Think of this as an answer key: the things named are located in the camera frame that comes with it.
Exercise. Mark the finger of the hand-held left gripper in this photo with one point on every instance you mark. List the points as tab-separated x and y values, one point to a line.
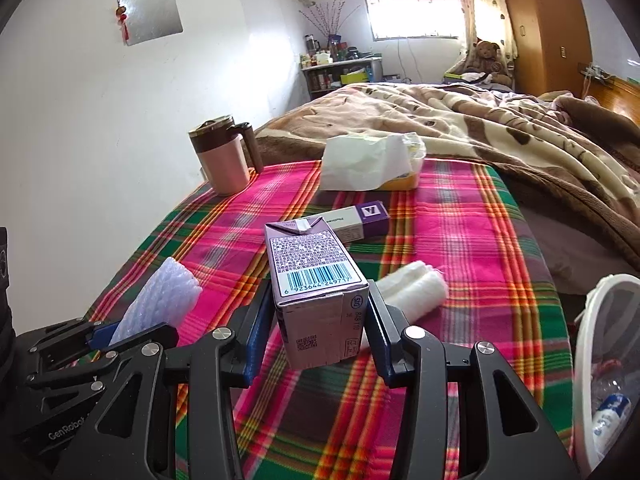
150	335
102	334

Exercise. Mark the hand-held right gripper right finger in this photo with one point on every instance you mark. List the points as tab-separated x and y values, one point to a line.
377	340

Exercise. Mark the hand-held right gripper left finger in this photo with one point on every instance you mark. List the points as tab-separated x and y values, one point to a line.
257	330

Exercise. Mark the white foam net sleeve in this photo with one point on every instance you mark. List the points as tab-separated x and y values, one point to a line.
160	295

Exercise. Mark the purple drink carton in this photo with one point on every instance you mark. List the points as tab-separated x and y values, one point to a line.
310	280

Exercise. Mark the white trash bin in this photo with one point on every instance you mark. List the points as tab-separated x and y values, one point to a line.
582	360

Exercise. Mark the rolled white towel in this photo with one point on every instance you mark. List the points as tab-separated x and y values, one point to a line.
415	290

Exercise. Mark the long purple beige box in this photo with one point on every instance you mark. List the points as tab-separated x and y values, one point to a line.
360	217

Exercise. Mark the pink green plaid blanket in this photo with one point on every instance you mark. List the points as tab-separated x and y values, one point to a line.
450	220

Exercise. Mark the pink mug brown lid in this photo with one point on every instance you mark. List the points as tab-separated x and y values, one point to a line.
222	165

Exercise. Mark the tissue pack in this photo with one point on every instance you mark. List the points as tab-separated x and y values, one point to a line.
360	165

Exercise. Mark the brown patterned blanket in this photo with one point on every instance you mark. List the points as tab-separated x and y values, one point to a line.
500	125

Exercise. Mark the translucent bin liner bag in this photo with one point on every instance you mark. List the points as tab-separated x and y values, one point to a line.
625	320

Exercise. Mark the cluttered storage shelf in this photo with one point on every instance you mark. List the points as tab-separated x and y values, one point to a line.
340	77

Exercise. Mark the brown teddy bear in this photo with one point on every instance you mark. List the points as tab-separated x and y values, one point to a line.
487	60

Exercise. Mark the red hanging ornament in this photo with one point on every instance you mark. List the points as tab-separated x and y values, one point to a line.
122	20

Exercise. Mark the dried branches bouquet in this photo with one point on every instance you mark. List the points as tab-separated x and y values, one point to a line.
330	20

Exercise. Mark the bright window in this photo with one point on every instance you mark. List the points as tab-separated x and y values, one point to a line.
412	17

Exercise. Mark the wooden headboard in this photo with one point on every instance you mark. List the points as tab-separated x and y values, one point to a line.
620	97

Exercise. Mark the patterned curtain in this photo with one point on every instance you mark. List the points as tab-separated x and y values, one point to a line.
482	5

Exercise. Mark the wooden wardrobe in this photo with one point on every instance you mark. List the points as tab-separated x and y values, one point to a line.
545	25

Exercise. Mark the silver wall sheet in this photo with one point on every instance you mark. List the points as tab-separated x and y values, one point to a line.
152	15

